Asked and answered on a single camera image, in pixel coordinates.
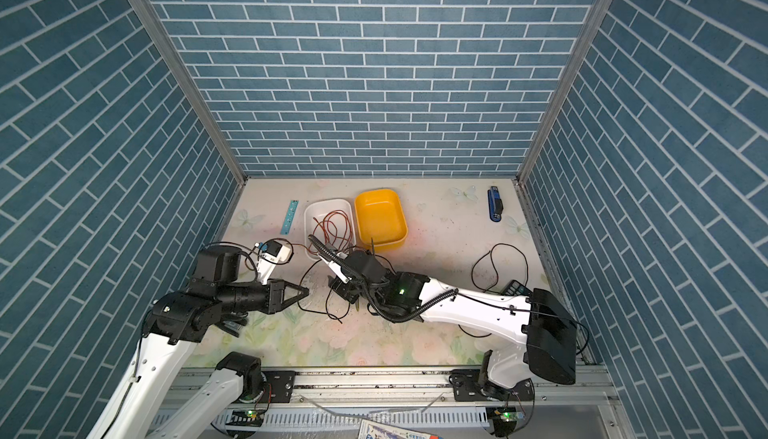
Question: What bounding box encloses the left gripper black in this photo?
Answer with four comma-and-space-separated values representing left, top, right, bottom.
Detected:
218, 276, 311, 315

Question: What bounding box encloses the black cable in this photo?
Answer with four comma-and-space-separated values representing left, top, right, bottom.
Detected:
296, 242, 532, 339

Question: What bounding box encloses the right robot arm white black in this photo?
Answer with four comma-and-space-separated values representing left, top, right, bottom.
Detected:
320, 250, 579, 389

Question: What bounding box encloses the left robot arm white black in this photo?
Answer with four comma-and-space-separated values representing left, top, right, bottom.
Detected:
88, 238, 309, 438

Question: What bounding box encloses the yellow plastic tray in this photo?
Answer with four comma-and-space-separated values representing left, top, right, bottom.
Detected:
354, 188, 408, 251

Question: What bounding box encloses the white plastic tray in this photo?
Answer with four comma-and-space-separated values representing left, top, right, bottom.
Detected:
303, 198, 357, 260

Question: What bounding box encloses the left green circuit board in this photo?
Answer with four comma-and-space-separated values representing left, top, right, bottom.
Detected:
226, 409, 266, 429

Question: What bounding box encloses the green circuit board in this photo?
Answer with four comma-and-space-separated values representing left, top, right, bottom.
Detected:
226, 409, 266, 429
485, 406, 526, 438

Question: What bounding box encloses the blue stapler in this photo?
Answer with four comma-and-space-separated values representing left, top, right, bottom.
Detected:
487, 186, 504, 222

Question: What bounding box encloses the black remote control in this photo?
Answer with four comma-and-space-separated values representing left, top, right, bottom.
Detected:
499, 280, 532, 297

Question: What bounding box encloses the printed paper sheet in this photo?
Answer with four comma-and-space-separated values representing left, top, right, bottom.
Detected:
357, 420, 440, 439

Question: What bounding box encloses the right green circuit board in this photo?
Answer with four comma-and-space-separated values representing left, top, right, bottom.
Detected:
485, 406, 526, 438

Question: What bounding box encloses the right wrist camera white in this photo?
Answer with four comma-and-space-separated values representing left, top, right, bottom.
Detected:
326, 261, 350, 284

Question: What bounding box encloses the red cable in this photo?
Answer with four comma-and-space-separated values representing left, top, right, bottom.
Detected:
311, 209, 355, 255

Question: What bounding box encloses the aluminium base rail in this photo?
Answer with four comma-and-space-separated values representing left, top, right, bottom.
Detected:
107, 366, 637, 439

